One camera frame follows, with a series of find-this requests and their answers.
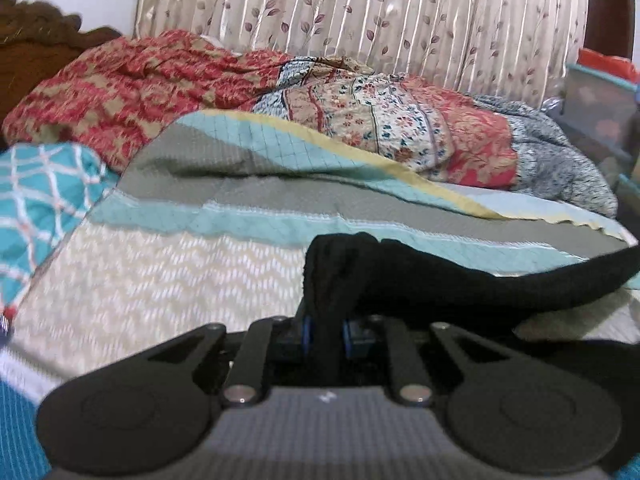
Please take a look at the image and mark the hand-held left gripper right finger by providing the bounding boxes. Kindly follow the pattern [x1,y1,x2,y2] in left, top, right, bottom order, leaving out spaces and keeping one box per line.
[342,316,508,407]

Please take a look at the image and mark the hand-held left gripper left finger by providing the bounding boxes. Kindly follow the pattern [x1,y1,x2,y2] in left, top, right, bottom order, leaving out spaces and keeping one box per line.
[145,316,315,407]

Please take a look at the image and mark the black pants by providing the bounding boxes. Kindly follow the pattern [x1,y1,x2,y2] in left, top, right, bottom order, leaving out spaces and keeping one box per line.
[304,231,640,396]

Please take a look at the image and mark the teal grey quilted bedspread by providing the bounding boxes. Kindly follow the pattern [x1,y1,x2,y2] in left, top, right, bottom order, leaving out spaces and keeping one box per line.
[0,110,640,411]

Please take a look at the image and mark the red floral patchwork quilt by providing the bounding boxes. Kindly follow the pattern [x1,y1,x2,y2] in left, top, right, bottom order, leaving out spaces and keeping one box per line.
[2,30,620,218]

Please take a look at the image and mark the teal lattice print pillow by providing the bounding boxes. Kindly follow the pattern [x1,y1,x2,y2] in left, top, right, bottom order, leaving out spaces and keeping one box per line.
[0,142,120,322]

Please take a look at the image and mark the beige leaf print curtain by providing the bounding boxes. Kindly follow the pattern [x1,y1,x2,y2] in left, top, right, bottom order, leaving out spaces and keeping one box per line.
[135,0,591,111]

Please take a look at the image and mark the clear plastic storage container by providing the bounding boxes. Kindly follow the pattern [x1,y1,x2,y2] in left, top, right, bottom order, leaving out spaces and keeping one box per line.
[549,62,640,223]

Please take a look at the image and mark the red item on container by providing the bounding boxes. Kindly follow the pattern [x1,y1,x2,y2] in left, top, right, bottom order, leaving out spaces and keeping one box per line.
[577,47,640,84]

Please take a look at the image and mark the carved wooden headboard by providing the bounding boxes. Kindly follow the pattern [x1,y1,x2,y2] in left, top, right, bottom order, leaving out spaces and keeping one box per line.
[0,0,123,126]

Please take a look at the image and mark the dark wooden furniture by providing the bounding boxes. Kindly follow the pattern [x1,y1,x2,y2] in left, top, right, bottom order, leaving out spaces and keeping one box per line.
[582,0,637,61]

